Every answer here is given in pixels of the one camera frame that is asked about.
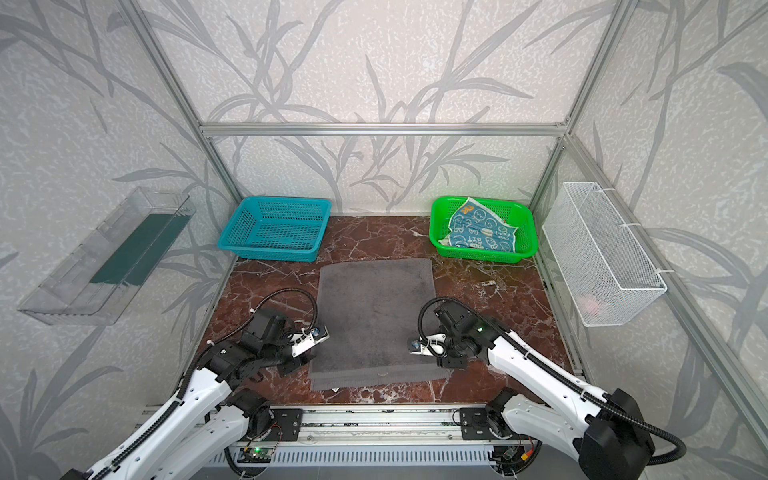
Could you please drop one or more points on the clear acrylic wall shelf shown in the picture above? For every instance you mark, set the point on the clear acrylic wall shelf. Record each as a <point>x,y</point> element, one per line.
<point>95,283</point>

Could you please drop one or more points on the left green circuit board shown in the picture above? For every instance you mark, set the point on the left green circuit board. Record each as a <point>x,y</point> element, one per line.
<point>256,455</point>

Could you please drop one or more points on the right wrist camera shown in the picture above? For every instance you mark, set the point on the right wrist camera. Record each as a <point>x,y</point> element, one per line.
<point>433,345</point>

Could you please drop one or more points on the white wire mesh basket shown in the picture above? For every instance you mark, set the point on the white wire mesh basket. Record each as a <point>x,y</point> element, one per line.
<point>597,253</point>

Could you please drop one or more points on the pink object in wire basket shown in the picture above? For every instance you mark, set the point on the pink object in wire basket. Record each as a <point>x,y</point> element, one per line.
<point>592,305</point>

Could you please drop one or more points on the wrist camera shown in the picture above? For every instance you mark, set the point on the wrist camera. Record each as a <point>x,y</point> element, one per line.
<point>433,345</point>
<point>304,341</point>

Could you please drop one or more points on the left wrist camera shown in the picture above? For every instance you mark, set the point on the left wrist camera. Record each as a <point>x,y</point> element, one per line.
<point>304,341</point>

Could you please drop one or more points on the blue patterned towel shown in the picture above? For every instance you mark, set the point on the blue patterned towel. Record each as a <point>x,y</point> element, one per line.
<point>475,226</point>

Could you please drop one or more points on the green plastic basket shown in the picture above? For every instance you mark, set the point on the green plastic basket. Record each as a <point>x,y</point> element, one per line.
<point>513,213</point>

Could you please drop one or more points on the teal plastic basket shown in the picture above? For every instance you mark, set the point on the teal plastic basket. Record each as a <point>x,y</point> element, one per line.
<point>277,228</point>

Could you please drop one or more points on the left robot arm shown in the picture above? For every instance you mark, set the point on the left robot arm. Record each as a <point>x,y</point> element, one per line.
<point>210,411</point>

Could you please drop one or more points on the grey terry towel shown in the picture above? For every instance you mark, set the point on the grey terry towel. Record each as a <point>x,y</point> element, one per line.
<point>370,310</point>

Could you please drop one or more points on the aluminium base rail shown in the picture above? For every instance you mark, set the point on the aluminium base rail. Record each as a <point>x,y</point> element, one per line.
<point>425,425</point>

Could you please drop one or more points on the right circuit board with wires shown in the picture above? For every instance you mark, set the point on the right circuit board with wires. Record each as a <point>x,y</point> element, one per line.
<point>510,459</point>

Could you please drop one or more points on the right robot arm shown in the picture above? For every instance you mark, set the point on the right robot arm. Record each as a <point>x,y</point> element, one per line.
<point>604,432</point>

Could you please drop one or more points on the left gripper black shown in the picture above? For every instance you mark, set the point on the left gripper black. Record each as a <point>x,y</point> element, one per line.
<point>298,357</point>

